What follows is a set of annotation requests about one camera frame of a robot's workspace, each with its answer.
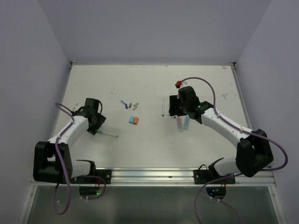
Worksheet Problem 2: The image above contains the teal pen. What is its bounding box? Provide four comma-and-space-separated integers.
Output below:
97, 131, 119, 138

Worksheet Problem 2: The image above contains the orange highlighter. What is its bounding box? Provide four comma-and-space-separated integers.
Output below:
176, 117, 183, 132

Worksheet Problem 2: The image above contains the light blue highlighter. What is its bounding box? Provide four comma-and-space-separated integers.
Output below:
183, 115, 190, 130

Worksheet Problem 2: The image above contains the light blue highlighter cap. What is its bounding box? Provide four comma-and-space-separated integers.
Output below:
128, 116, 135, 124

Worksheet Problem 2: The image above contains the orange highlighter cap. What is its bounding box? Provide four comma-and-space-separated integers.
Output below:
133, 117, 139, 125

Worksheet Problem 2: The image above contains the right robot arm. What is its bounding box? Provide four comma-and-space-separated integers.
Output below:
169, 86, 274, 183

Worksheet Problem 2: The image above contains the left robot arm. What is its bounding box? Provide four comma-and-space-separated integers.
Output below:
33, 98, 106, 184

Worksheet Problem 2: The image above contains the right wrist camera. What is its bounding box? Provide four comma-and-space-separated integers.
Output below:
175, 81, 188, 89

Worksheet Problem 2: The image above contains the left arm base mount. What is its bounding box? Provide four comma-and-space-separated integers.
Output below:
70, 160, 112, 200

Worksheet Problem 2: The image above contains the aluminium rail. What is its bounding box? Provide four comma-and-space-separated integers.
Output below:
29, 167, 274, 187

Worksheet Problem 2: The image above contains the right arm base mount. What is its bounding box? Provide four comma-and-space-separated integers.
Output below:
193, 158, 235, 200

